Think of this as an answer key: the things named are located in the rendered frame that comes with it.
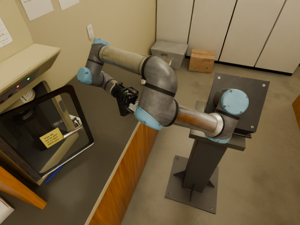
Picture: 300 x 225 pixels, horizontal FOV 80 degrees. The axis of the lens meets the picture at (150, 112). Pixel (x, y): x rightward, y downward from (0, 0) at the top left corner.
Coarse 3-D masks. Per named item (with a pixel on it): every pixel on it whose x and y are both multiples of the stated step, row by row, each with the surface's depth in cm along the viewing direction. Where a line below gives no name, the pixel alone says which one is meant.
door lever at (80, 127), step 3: (75, 120) 79; (78, 120) 80; (75, 123) 80; (78, 123) 79; (78, 126) 77; (81, 126) 77; (75, 129) 76; (78, 129) 77; (81, 129) 78; (69, 132) 75; (72, 132) 75; (75, 132) 76; (63, 135) 74; (66, 135) 74; (69, 135) 75; (63, 138) 74; (66, 138) 75
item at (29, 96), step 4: (28, 92) 72; (32, 92) 74; (24, 96) 70; (28, 96) 71; (32, 96) 73; (20, 100) 69; (24, 100) 70; (28, 100) 71; (12, 104) 67; (16, 104) 68; (20, 104) 69; (8, 108) 67; (12, 108) 68
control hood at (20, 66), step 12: (36, 48) 63; (48, 48) 63; (12, 60) 57; (24, 60) 57; (36, 60) 57; (48, 60) 61; (0, 72) 53; (12, 72) 53; (24, 72) 53; (0, 84) 49; (12, 84) 51
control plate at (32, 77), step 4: (36, 72) 60; (28, 76) 57; (32, 76) 60; (24, 80) 57; (28, 80) 60; (32, 80) 65; (20, 84) 57; (24, 84) 60; (12, 88) 54; (16, 88) 57; (20, 88) 60; (8, 92) 54; (16, 92) 60; (0, 96) 51; (4, 96) 54; (0, 100) 53; (4, 100) 57
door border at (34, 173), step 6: (0, 138) 60; (0, 144) 62; (6, 144) 63; (6, 150) 64; (12, 150) 66; (12, 156) 67; (18, 156) 69; (18, 162) 70; (24, 162) 72; (30, 168) 76; (36, 174) 80
